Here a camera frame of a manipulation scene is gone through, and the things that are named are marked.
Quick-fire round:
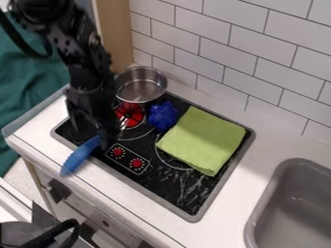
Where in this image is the toy sink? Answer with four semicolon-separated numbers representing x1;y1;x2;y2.
241;157;331;248

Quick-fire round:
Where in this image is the blue toy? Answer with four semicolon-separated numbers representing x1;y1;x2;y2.
147;101;180;133

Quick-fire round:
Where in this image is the blue fork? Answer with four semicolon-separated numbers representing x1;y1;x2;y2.
58;115;133;177

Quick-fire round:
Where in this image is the teal cloth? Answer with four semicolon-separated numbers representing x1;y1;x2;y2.
0;12;73;178

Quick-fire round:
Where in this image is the toy stove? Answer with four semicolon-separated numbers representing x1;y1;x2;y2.
48;91;257;224

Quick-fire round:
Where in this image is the silver pot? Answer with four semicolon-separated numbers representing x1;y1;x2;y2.
112;65;170;105

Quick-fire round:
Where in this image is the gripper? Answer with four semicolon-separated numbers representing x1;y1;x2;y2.
63;81;125;151

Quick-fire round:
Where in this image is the green cloth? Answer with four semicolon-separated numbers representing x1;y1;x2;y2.
153;105;249;178

